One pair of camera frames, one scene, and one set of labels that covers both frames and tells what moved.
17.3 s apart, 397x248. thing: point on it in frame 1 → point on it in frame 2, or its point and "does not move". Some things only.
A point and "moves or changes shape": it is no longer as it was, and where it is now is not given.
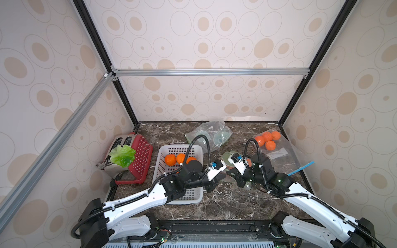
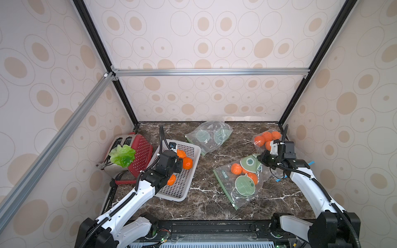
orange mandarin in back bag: (270, 145) does not move
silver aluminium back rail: (209, 72) does not move
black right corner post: (305, 84) does not move
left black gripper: (213, 183) → (180, 163)
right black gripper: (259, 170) → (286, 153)
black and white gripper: (216, 167) → (172, 145)
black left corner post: (104, 51) does not move
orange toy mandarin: (180, 157) moves or changes shape
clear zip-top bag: (216, 131) does not move
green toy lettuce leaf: (122, 156) does not move
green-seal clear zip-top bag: (227, 164) → (241, 180)
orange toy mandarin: (189, 159) moves or changes shape
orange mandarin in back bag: (260, 140) does not move
